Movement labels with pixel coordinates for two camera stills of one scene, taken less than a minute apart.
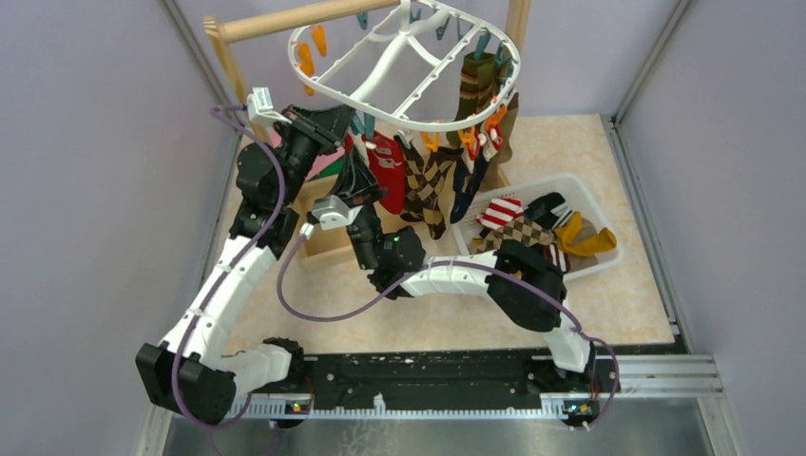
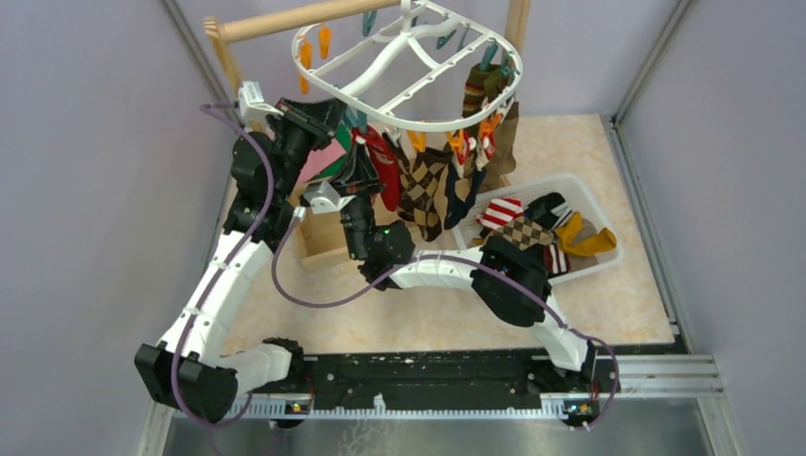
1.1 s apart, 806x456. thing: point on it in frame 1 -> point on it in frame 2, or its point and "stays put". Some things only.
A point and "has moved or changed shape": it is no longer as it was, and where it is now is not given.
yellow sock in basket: (585, 245) stays put
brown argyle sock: (432, 195) has moved or changed shape
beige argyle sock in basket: (520, 229) stays put
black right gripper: (357, 183) stays put
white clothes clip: (406, 137) -> (393, 134)
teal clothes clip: (369, 121) has moved or changed shape
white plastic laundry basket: (467, 224) stays put
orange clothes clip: (430, 142) -> (418, 139)
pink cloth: (323, 159) stays put
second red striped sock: (499, 212) stays put
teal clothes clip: (357, 124) has moved or changed shape
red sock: (387, 159) has moved or changed shape
